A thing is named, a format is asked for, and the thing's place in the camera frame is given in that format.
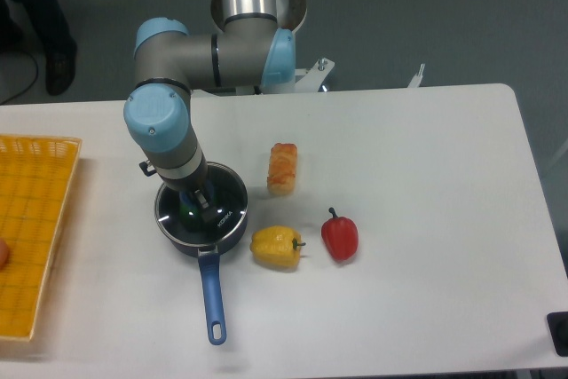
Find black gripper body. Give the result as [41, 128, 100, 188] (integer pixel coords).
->
[154, 159, 208, 193]

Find dark pot with blue handle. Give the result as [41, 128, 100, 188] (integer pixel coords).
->
[154, 162, 249, 346]

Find glass pot lid blue knob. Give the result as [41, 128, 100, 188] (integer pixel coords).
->
[154, 162, 248, 256]

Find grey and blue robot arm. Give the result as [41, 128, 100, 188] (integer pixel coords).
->
[123, 0, 296, 225]

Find green bell pepper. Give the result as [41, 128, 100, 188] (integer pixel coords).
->
[179, 193, 214, 232]

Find yellow bell pepper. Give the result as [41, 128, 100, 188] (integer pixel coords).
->
[249, 225, 306, 269]

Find orange glazed bread loaf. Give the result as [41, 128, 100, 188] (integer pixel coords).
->
[266, 143, 298, 195]

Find yellow woven basket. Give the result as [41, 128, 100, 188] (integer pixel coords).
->
[1, 134, 82, 342]

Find red bell pepper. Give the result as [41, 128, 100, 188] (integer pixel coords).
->
[320, 207, 359, 263]

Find orange round object in basket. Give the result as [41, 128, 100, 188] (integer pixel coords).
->
[0, 239, 10, 268]

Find person's dark trouser legs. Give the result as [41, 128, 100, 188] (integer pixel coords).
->
[12, 0, 77, 96]

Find black device at table edge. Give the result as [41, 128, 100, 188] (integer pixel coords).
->
[547, 312, 568, 358]

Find black floor cable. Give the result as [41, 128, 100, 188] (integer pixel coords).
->
[0, 48, 41, 106]

